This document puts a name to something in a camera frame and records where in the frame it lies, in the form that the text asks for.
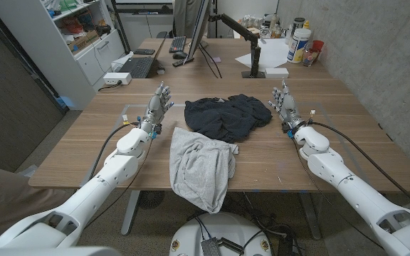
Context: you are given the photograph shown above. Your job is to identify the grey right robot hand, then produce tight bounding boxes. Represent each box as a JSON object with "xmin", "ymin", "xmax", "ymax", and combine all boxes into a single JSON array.
[{"xmin": 268, "ymin": 80, "xmax": 308, "ymax": 134}]

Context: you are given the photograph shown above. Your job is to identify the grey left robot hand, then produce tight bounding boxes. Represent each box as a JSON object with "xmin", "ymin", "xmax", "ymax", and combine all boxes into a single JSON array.
[{"xmin": 139, "ymin": 81, "xmax": 175, "ymax": 134}]

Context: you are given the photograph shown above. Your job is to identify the dark navy sweater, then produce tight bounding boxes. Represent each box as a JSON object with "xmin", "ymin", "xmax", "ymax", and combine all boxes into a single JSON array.
[{"xmin": 184, "ymin": 93, "xmax": 273, "ymax": 144}]

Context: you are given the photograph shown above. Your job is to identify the light grey shirt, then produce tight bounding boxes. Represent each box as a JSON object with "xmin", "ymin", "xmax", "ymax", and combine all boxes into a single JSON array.
[{"xmin": 169, "ymin": 127, "xmax": 240, "ymax": 214}]

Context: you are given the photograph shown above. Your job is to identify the small white box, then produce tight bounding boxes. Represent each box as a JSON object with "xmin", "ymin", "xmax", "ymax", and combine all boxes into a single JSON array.
[{"xmin": 264, "ymin": 67, "xmax": 290, "ymax": 80}]

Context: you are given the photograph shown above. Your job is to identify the black laptop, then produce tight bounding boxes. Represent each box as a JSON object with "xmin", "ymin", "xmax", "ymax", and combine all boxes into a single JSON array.
[{"xmin": 118, "ymin": 37, "xmax": 167, "ymax": 79}]

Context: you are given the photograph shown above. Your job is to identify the white power strip box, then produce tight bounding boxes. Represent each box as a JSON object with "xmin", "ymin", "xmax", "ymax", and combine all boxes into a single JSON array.
[{"xmin": 103, "ymin": 72, "xmax": 132, "ymax": 86}]

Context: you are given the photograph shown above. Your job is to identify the black remote control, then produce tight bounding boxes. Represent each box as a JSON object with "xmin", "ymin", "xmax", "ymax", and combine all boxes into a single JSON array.
[{"xmin": 172, "ymin": 57, "xmax": 195, "ymax": 68}]

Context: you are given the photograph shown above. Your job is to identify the clear drinking glass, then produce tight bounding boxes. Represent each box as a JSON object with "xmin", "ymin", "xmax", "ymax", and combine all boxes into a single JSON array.
[{"xmin": 301, "ymin": 48, "xmax": 319, "ymax": 68}]

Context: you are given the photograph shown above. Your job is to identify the white paper sheet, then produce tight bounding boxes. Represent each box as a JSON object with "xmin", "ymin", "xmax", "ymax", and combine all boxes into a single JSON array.
[{"xmin": 234, "ymin": 38, "xmax": 291, "ymax": 70}]

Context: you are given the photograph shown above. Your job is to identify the white wipes canister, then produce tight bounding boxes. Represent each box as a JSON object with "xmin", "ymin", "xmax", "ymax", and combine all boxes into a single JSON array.
[{"xmin": 286, "ymin": 28, "xmax": 312, "ymax": 65}]

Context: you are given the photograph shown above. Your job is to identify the black keyboard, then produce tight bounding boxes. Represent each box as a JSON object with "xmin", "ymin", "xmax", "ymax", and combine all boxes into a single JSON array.
[{"xmin": 168, "ymin": 36, "xmax": 187, "ymax": 54}]

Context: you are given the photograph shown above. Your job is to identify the flat computer monitor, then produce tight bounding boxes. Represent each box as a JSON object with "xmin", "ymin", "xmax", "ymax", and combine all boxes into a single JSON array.
[{"xmin": 183, "ymin": 0, "xmax": 212, "ymax": 65}]

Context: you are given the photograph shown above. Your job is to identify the black round fan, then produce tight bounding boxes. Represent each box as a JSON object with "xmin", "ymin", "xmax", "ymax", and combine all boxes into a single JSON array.
[{"xmin": 137, "ymin": 191, "xmax": 166, "ymax": 210}]

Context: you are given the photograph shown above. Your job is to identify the person in grey trousers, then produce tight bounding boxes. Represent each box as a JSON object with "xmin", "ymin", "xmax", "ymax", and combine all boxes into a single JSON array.
[{"xmin": 173, "ymin": 0, "xmax": 206, "ymax": 38}]

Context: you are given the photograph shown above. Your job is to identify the cardboard box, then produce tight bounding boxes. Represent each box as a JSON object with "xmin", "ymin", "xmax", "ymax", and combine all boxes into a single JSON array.
[{"xmin": 68, "ymin": 30, "xmax": 100, "ymax": 54}]

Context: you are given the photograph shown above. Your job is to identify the grey table leg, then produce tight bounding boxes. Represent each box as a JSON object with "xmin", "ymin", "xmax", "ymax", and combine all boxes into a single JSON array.
[
  {"xmin": 299, "ymin": 191, "xmax": 322, "ymax": 240},
  {"xmin": 121, "ymin": 190, "xmax": 141, "ymax": 236}
]

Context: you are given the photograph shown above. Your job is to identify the white shelf cabinet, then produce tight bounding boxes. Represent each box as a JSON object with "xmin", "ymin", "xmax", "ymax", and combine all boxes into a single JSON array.
[{"xmin": 0, "ymin": 0, "xmax": 127, "ymax": 111}]

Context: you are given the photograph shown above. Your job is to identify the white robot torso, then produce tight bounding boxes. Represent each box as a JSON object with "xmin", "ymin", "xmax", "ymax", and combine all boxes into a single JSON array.
[{"xmin": 169, "ymin": 212, "xmax": 273, "ymax": 256}]

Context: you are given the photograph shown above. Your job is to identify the clear plastic bag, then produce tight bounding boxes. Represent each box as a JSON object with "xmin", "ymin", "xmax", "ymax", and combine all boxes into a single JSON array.
[{"xmin": 16, "ymin": 164, "xmax": 38, "ymax": 178}]

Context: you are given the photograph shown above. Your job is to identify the person leg brown trousers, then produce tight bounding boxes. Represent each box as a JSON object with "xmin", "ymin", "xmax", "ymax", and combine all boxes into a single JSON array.
[{"xmin": 0, "ymin": 165, "xmax": 74, "ymax": 242}]

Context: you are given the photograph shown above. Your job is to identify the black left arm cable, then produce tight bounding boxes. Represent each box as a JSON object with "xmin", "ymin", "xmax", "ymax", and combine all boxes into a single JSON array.
[{"xmin": 88, "ymin": 122, "xmax": 141, "ymax": 182}]

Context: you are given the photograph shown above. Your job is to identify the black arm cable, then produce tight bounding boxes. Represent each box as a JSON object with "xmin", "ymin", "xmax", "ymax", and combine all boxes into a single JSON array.
[
  {"xmin": 310, "ymin": 121, "xmax": 410, "ymax": 215},
  {"xmin": 88, "ymin": 122, "xmax": 141, "ymax": 182}
]

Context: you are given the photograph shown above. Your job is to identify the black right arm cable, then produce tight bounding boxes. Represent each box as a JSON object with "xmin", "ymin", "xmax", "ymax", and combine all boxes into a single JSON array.
[{"xmin": 310, "ymin": 121, "xmax": 410, "ymax": 215}]

